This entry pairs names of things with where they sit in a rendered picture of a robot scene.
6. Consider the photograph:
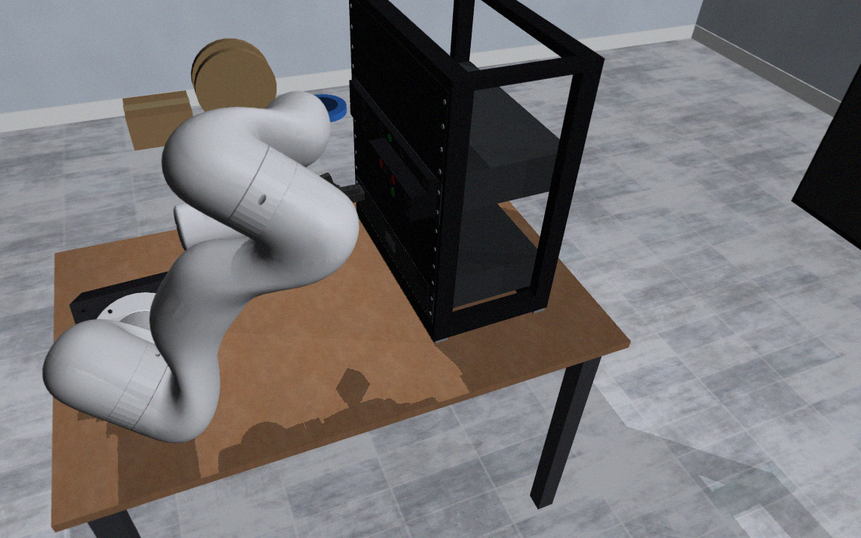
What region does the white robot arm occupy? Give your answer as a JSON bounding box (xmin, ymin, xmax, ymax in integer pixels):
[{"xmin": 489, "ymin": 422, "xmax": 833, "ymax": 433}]
[{"xmin": 43, "ymin": 91, "xmax": 359, "ymax": 443}]

